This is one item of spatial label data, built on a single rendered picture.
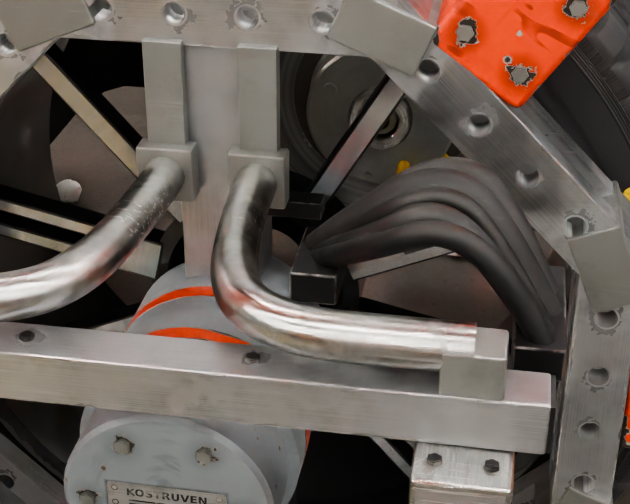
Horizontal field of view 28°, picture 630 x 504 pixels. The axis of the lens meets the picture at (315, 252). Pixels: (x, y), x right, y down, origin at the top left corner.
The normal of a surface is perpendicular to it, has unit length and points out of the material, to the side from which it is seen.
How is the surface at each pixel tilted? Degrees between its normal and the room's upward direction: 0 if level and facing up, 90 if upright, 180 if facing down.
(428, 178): 44
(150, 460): 90
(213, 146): 90
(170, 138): 90
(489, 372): 90
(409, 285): 0
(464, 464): 0
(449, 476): 0
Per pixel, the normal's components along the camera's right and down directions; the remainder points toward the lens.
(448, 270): 0.00, -0.87
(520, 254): 0.23, 0.00
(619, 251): -0.16, 0.48
